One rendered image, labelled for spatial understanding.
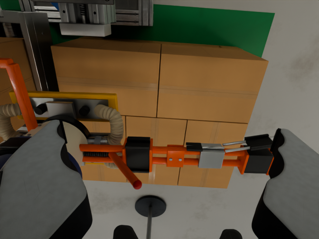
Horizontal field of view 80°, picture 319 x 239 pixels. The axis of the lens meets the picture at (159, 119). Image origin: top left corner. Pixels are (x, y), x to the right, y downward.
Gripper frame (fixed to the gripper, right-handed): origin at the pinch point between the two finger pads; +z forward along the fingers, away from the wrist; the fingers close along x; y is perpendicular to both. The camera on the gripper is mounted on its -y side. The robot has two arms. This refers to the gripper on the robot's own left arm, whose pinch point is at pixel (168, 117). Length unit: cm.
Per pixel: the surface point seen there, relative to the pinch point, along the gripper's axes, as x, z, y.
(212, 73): 29, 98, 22
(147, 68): -8, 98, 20
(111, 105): -16, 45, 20
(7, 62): -36.0, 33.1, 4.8
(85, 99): -24, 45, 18
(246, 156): 24.5, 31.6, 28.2
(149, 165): -2.9, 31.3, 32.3
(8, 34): -81, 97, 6
